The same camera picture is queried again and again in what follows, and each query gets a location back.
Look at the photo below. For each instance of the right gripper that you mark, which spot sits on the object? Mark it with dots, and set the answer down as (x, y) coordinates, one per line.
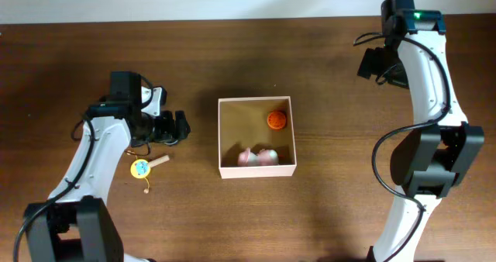
(369, 63)

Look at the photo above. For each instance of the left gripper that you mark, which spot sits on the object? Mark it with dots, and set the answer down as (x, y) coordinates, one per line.
(171, 132)

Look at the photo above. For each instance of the yellow rattle drum wooden handle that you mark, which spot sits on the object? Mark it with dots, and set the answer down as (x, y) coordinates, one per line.
(141, 169)

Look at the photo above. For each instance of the pink toy duck with hat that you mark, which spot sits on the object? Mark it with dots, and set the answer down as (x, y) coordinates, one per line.
(265, 157)

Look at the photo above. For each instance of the orange ribbed round ball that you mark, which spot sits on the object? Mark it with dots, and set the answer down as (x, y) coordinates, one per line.
(276, 120)

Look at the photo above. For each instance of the black round cap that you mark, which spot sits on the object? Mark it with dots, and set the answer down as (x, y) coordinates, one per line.
(172, 143)

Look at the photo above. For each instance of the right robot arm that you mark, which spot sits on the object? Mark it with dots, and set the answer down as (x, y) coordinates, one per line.
(440, 146)

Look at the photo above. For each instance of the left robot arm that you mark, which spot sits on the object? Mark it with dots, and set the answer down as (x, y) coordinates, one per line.
(74, 224)

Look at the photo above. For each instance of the open cardboard box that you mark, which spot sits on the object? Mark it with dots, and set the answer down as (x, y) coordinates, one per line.
(242, 123)

